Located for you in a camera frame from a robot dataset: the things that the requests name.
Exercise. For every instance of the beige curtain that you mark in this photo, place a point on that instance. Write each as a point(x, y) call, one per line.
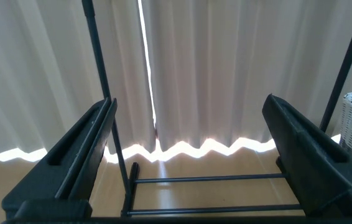
point(213, 68)

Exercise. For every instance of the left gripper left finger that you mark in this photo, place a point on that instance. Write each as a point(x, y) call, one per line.
point(33, 189)

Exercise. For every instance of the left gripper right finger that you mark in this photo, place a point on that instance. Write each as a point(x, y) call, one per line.
point(316, 174)

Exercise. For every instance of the black clothes rack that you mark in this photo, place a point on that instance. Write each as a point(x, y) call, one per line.
point(96, 49)

